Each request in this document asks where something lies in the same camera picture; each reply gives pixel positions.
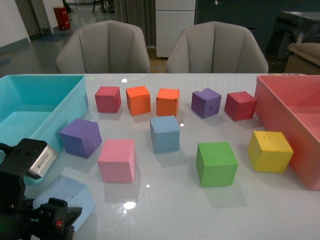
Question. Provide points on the pink foam cube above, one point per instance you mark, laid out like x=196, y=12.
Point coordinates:
x=117, y=161

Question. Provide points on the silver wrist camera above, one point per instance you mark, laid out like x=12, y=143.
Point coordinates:
x=44, y=158

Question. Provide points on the right grey chair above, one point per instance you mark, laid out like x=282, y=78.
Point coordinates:
x=216, y=47

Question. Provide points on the pink plastic bin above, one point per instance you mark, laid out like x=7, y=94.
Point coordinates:
x=290, y=104

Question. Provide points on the dark grey counter cabinet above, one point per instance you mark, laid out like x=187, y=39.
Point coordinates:
x=252, y=14

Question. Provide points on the green foam cube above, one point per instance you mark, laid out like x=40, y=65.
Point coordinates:
x=216, y=164

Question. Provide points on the black appliance box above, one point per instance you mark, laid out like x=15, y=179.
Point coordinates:
x=292, y=27

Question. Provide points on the orange foam cube left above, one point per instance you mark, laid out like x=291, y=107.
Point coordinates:
x=138, y=100

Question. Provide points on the grey chair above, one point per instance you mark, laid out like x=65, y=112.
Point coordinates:
x=106, y=47
x=216, y=47

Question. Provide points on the teal plastic bin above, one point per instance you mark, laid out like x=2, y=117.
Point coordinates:
x=39, y=106

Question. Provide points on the orange foam cube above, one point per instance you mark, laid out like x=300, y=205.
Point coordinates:
x=138, y=100
x=167, y=102

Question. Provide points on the white drawer cabinet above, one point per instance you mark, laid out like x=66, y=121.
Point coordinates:
x=171, y=17

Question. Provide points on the yellow foam cube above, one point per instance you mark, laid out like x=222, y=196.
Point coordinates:
x=269, y=152

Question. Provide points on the orange foam cube right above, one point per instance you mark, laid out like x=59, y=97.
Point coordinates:
x=167, y=102

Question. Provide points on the grey curtain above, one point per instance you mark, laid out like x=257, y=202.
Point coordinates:
x=141, y=13

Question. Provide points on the crimson foam cube left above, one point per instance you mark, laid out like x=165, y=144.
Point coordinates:
x=108, y=99

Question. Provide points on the dark red foam cube right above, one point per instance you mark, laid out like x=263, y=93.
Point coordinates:
x=240, y=105

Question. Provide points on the left grey chair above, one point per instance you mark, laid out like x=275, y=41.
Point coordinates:
x=106, y=47

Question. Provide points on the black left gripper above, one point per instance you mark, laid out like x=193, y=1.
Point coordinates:
x=19, y=220

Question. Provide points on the light blue foam cube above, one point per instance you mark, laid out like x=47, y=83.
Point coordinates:
x=75, y=193
x=165, y=134

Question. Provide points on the notched purple foam cube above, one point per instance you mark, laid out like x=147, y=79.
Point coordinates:
x=205, y=103

